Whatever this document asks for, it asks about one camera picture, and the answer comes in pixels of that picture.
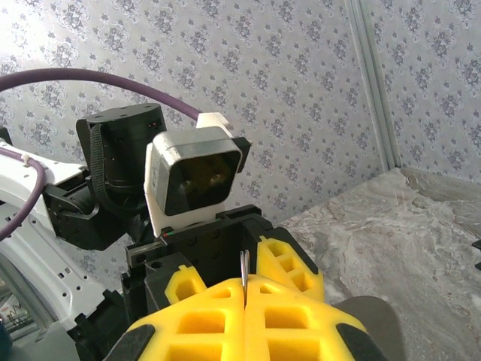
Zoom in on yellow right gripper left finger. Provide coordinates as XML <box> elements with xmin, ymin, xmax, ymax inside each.
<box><xmin>112</xmin><ymin>277</ymin><xmax>247</xmax><ymax>361</ymax></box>

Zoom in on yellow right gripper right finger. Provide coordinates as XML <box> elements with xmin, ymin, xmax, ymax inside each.
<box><xmin>244</xmin><ymin>275</ymin><xmax>386</xmax><ymax>361</ymax></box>

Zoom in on silver keyring with chain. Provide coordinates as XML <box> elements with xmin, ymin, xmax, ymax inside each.
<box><xmin>239</xmin><ymin>250</ymin><xmax>251</xmax><ymax>306</ymax></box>

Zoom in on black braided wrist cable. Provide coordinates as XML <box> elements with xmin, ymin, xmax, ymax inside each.
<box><xmin>89</xmin><ymin>123</ymin><xmax>147</xmax><ymax>221</ymax></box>

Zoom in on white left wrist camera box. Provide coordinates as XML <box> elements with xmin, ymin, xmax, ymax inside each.
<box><xmin>144</xmin><ymin>111</ymin><xmax>253</xmax><ymax>240</ymax></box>

